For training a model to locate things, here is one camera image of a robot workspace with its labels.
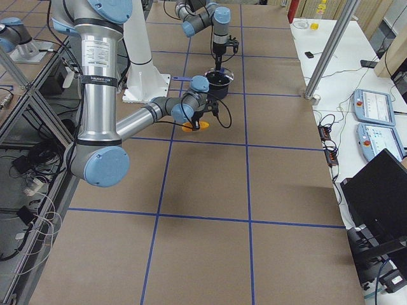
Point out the teach pendant tablet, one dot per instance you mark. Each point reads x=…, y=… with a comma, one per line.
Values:
x=373, y=107
x=375, y=138

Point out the glass pot lid blue knob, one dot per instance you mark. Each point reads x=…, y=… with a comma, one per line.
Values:
x=223, y=73

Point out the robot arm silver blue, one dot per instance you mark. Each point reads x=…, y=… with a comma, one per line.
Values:
x=199, y=15
x=96, y=154

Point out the orange toy corn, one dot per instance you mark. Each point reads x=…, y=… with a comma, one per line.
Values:
x=194, y=126

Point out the lower teach pendant tablet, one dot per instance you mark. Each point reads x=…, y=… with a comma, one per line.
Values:
x=375, y=138

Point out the black power strip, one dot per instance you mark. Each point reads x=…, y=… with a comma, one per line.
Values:
x=329, y=146

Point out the aluminium frame post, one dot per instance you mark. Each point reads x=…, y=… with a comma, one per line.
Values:
x=329, y=49

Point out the upper teach pendant tablet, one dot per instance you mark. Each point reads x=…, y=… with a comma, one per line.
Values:
x=373, y=107

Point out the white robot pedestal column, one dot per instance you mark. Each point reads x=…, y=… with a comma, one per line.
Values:
x=144, y=81

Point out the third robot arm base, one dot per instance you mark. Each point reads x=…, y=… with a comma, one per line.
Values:
x=17, y=41

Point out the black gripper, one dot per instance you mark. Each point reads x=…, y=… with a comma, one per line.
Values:
x=219, y=50
x=198, y=116

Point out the black laptop computer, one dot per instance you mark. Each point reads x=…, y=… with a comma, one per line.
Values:
x=376, y=195

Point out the dark blue saucepan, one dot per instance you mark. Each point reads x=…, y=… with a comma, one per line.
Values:
x=218, y=87

